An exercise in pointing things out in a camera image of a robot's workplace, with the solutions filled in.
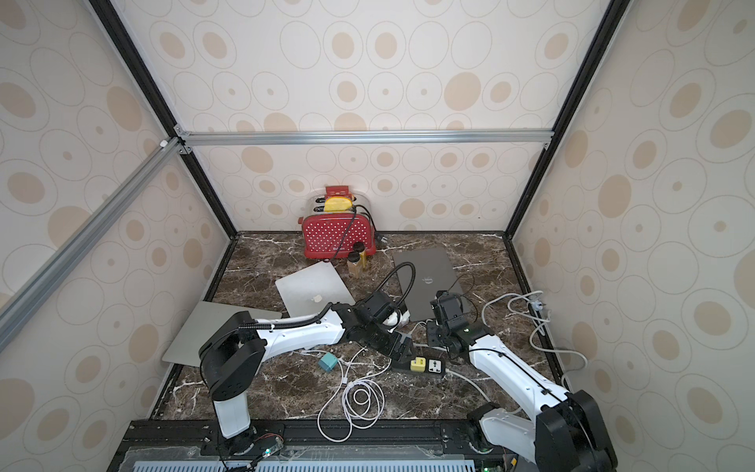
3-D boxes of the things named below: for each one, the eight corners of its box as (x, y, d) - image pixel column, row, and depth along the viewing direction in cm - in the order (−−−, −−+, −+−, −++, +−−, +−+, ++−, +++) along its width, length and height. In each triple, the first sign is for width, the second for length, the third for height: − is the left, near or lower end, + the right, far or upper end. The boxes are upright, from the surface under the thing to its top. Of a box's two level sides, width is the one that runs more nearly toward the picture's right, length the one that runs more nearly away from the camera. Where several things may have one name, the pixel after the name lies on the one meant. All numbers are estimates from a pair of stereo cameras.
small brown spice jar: (349, 277, 107) (347, 261, 100) (351, 264, 111) (348, 248, 104) (362, 277, 107) (360, 261, 100) (362, 264, 111) (361, 248, 104)
